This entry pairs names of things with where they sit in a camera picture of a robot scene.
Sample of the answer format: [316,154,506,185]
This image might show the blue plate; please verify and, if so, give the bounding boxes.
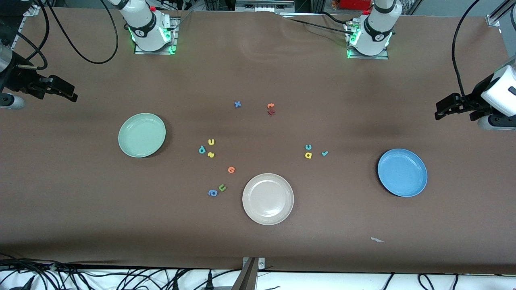
[377,148,428,198]

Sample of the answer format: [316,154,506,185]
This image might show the green plate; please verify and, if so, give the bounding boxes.
[118,113,166,158]

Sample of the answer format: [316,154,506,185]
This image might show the red box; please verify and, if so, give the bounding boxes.
[338,0,372,10]

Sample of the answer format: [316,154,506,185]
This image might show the brown table cover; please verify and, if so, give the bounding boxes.
[0,7,516,274]

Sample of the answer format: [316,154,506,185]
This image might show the beige plate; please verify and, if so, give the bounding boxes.
[242,173,295,226]

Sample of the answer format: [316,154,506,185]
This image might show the grey metal strip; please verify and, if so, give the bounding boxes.
[236,0,295,12]

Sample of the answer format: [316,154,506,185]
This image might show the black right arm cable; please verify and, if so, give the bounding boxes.
[0,0,119,71]

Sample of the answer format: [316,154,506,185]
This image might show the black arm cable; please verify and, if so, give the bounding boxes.
[0,0,119,71]
[451,0,478,100]

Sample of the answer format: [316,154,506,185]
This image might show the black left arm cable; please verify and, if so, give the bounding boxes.
[451,0,478,100]

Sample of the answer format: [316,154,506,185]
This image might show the aluminium frame rail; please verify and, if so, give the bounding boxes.
[11,5,41,51]
[486,0,516,28]

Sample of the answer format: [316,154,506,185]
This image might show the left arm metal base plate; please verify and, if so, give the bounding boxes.
[346,22,389,60]

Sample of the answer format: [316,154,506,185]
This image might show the metal bracket post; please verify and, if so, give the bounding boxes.
[232,257,266,290]

